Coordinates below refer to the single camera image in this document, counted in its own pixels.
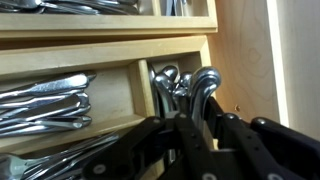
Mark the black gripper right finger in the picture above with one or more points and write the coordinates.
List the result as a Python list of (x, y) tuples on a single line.
[(266, 150)]

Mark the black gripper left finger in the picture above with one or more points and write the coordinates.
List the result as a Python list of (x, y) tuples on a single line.
[(160, 150)]

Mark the wooden cutlery tray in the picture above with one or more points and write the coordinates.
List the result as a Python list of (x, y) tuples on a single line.
[(100, 53), (100, 23)]

